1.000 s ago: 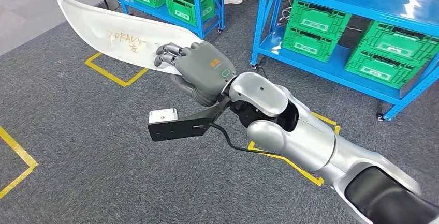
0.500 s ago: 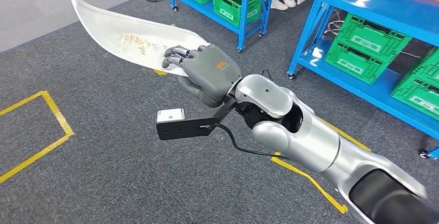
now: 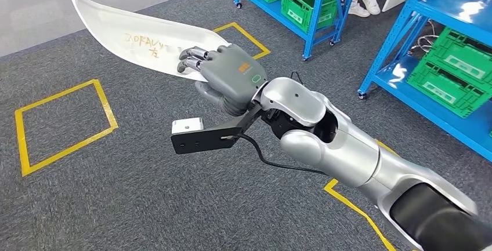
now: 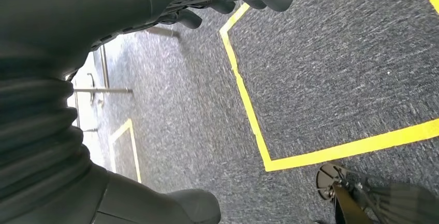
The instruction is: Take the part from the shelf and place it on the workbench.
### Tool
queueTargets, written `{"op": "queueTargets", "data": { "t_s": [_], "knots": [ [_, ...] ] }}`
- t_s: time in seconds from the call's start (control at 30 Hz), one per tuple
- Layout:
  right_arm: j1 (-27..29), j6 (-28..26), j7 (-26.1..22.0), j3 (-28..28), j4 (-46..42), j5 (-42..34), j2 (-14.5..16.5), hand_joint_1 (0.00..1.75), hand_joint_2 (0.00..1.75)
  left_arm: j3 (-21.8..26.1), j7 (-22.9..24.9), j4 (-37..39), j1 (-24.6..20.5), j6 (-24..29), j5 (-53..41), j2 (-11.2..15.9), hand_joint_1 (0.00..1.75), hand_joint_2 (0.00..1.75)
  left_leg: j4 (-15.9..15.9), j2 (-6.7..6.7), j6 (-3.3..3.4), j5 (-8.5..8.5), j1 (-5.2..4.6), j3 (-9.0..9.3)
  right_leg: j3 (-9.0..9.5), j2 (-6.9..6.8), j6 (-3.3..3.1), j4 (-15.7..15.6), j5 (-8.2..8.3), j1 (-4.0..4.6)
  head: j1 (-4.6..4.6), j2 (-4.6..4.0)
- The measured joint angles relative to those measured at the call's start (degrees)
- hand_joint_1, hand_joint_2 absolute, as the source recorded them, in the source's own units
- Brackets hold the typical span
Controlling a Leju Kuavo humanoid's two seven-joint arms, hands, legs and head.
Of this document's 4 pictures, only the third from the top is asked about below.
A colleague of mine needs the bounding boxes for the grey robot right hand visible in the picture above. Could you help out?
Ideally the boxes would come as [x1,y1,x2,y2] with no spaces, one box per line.
[176,44,268,118]

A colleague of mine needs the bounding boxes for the white curved plastic part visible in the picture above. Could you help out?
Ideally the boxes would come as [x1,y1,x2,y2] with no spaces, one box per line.
[70,0,231,83]

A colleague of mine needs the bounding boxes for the chrome stool base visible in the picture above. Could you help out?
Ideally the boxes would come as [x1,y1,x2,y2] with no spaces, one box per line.
[409,20,441,55]

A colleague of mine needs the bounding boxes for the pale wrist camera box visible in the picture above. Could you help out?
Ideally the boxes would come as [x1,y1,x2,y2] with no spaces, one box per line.
[171,117,204,135]

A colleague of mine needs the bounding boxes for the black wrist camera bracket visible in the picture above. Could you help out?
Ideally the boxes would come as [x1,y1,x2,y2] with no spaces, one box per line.
[171,103,264,155]

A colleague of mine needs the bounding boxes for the black camera cable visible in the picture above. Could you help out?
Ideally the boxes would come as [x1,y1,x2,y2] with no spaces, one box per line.
[234,70,331,176]

